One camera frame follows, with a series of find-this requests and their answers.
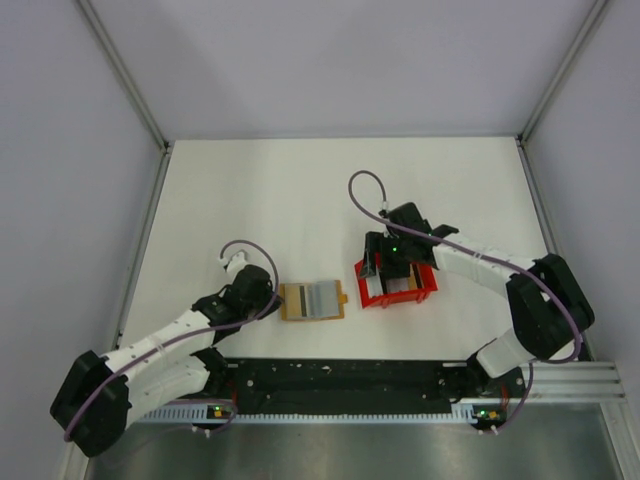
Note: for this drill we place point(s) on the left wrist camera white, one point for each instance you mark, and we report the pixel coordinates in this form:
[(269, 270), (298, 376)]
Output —
[(235, 262)]

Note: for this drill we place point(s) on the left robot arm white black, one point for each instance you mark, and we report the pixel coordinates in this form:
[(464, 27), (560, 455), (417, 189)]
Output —
[(103, 395)]

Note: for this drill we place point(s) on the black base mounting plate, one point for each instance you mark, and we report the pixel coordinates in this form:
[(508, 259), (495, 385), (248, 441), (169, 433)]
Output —
[(358, 387)]

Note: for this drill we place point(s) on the grey slotted cable duct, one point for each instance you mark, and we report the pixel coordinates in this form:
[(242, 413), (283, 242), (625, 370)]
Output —
[(210, 415)]

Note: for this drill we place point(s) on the red plastic card bin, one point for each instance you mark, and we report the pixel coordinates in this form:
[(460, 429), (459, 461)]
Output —
[(415, 296)]

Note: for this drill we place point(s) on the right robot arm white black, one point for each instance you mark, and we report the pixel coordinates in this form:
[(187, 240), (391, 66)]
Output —
[(548, 308)]

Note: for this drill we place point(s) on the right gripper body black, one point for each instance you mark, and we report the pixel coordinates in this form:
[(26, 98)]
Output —
[(394, 257)]

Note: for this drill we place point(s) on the yellow leather card holder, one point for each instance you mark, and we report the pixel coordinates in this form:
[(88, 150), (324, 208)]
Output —
[(326, 301)]

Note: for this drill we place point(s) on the beige card with black stripe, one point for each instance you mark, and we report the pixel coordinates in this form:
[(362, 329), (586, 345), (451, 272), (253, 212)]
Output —
[(296, 302)]

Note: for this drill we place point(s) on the aluminium frame rail front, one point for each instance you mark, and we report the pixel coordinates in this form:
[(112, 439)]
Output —
[(576, 382)]

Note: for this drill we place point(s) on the stack of cards in bin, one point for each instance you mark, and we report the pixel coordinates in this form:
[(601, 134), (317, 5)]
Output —
[(376, 286)]

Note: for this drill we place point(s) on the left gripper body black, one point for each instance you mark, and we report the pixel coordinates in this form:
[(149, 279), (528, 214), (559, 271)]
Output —
[(261, 305)]

